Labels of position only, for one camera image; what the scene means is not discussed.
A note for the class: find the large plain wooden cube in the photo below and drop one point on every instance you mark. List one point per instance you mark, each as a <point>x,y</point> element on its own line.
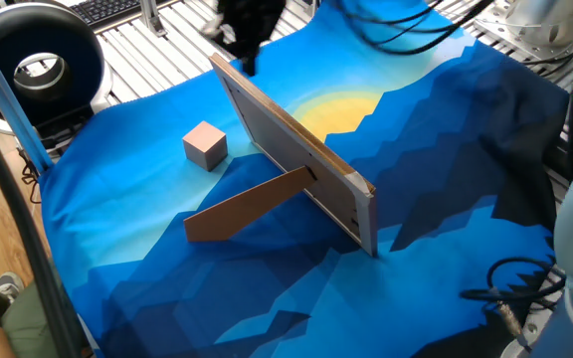
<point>204,144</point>

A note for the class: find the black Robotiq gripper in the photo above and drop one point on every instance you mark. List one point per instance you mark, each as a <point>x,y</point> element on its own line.
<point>251,20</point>

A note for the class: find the metal table bracket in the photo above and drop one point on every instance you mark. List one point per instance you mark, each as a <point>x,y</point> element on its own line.
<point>152,20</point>

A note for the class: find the blue aluminium post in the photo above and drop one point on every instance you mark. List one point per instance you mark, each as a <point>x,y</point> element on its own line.
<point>3,94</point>

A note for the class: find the olive green trousers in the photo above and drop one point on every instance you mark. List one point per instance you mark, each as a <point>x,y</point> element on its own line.
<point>28,323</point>

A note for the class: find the wooden picture frame with stand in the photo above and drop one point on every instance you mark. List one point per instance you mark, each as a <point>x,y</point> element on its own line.
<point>286,149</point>

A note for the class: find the grey sneaker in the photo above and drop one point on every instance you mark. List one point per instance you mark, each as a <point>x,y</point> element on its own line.
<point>10,286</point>

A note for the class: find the blue mountain landscape cloth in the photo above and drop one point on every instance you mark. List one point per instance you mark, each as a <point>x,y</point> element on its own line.
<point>266,298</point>

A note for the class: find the black computer keyboard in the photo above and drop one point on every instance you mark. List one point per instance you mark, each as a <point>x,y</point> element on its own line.
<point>105,9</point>

